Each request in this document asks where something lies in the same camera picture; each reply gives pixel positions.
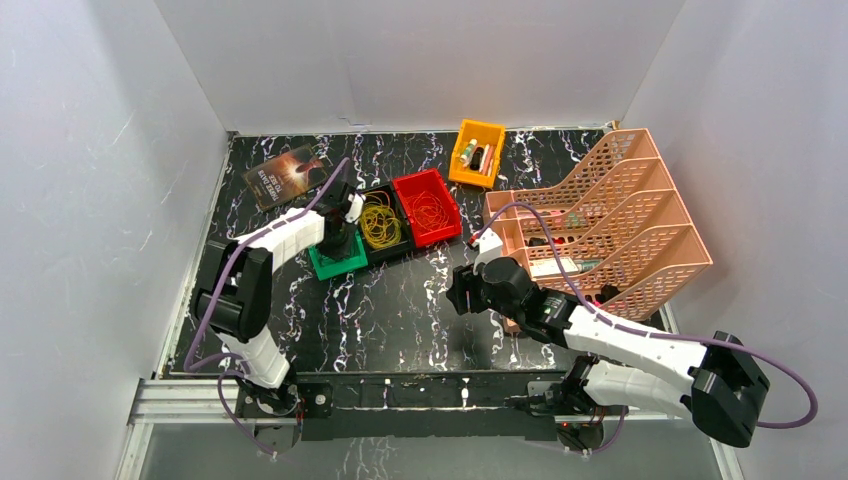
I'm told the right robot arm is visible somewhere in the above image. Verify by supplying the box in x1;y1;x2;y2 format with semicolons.
446;257;770;448

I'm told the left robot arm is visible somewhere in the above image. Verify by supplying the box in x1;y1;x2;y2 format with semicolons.
190;181;365;416

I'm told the green plastic bin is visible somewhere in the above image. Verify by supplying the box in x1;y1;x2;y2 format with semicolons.
308;233;368;281

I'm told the dark book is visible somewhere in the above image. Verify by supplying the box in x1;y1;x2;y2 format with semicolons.
242;145;328;211

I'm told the red plastic bin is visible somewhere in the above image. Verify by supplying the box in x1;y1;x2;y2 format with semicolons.
391;168;462;248

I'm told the pink desk organizer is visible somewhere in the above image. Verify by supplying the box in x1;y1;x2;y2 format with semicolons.
483;129;712;321

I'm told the orange-yellow plastic bin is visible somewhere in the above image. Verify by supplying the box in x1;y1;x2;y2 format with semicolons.
448;119;506;189

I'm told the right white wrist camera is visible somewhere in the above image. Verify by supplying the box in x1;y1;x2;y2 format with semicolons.
470;229;504;273

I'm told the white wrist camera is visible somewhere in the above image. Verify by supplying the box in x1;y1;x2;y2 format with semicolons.
344;193;365;225
470;229;504;273

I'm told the yellow-green wire coil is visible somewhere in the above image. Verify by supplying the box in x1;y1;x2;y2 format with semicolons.
358;193;405;252

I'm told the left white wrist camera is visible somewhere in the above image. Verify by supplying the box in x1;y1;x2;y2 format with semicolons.
344;193;365;225

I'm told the orange wire in red bin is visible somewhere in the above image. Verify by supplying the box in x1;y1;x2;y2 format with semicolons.
407;190;455;236

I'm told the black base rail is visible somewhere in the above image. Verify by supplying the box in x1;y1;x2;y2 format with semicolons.
129;370;717;458

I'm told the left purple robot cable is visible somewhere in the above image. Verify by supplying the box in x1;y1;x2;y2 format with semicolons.
182;157;352;458

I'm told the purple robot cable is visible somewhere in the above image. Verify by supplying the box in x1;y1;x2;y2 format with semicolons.
473;201;819;458
182;157;352;458

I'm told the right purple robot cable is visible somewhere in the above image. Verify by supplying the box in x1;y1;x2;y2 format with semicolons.
473;201;819;458

